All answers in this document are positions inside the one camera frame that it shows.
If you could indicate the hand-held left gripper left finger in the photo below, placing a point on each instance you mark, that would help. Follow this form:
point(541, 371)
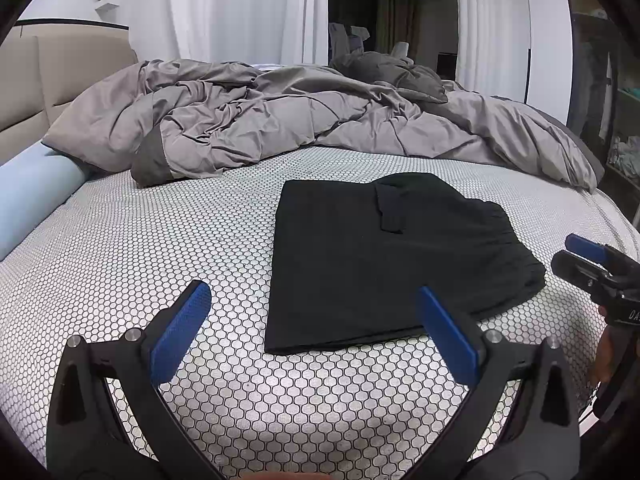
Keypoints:
point(182, 330)

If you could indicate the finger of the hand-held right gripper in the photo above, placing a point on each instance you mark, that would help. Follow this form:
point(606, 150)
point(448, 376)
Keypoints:
point(582, 246)
point(570, 267)

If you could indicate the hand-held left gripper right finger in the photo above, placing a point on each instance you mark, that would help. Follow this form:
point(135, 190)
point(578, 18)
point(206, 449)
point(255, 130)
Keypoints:
point(447, 335)

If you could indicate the black pants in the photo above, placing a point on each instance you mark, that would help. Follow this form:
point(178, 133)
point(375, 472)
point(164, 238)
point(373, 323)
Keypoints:
point(350, 260)

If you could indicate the person's right hand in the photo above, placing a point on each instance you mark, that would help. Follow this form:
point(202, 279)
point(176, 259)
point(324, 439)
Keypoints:
point(604, 355)

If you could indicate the honeycomb patterned bed sheet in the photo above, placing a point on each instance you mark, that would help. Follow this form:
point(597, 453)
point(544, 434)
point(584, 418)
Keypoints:
point(150, 250)

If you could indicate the open wardrobe shelf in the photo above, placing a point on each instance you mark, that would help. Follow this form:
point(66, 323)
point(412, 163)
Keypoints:
point(620, 125)

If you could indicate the light blue bolster pillow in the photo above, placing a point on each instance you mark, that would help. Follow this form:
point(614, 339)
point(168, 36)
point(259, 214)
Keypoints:
point(35, 195)

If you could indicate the white curtain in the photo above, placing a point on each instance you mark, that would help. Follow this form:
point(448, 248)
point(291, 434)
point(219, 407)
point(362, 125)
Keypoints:
point(487, 25)
point(240, 10)

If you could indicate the grey quilted duvet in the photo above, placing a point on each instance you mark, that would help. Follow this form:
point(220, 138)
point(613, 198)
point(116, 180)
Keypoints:
point(300, 120)

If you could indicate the dark green pillow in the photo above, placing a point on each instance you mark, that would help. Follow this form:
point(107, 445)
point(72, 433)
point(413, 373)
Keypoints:
point(390, 72)

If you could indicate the white chair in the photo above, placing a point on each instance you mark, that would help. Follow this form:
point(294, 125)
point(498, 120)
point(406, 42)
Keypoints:
point(400, 50)

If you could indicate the beige padded headboard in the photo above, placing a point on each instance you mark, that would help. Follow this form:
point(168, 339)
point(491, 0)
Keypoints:
point(65, 75)

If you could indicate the brown curtain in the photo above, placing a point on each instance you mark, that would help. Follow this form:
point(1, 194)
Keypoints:
point(395, 15)

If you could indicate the pale blue chair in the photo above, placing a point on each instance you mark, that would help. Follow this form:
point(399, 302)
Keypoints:
point(357, 37)

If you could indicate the white wall shelf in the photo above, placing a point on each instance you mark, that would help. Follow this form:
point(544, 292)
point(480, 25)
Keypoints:
point(107, 5)

